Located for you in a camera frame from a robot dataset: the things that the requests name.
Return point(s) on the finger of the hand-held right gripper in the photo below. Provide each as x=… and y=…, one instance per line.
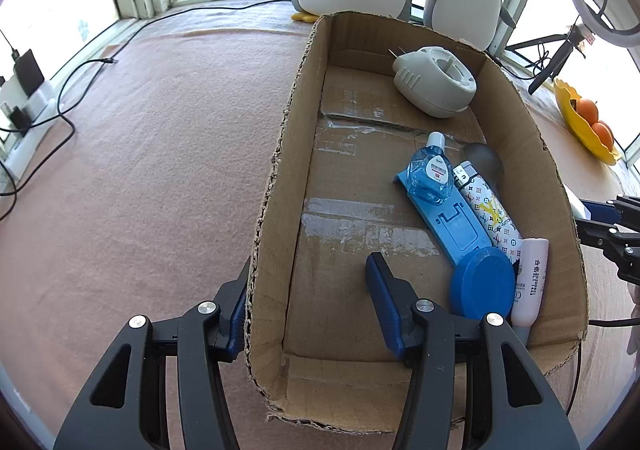
x=600, y=230
x=600, y=208

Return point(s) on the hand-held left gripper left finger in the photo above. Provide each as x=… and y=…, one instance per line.
x=234, y=325

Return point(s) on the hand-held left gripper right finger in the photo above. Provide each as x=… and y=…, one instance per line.
x=385, y=310

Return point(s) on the white pink tube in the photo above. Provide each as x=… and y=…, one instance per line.
x=532, y=280

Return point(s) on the blue round lid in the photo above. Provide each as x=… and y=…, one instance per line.
x=482, y=282

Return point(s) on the blue phone stand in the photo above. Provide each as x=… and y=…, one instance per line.
x=460, y=230

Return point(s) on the patterned tube with grey cap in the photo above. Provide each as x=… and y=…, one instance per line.
x=487, y=210

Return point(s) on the blue eye drop bottle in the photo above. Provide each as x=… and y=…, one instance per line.
x=430, y=175

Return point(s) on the cardboard box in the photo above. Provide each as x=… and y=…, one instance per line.
x=350, y=170

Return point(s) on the white plug-in device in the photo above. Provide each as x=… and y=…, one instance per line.
x=430, y=85

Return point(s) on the orange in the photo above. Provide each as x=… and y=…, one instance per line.
x=602, y=135
x=586, y=111

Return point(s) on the yellow fruit bowl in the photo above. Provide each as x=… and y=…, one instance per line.
x=575, y=125

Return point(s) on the black tripod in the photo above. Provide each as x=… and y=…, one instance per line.
x=547, y=70

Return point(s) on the pink blanket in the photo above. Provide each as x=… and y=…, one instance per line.
x=150, y=180

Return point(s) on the small black plug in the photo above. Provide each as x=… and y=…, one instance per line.
x=20, y=118

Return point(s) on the white power strip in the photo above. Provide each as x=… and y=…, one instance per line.
x=35, y=103

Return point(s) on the black charger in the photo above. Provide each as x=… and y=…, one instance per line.
x=27, y=69

